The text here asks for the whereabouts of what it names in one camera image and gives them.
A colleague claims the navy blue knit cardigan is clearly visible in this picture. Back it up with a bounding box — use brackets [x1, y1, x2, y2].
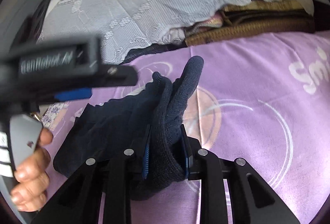
[53, 56, 204, 201]

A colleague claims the purple floral bedsheet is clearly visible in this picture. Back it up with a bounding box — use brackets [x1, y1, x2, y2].
[41, 101, 70, 131]

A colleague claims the person left hand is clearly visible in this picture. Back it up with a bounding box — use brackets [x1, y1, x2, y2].
[11, 128, 53, 212]

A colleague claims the brown woven mat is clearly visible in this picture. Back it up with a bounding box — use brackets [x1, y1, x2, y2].
[184, 0, 316, 47]

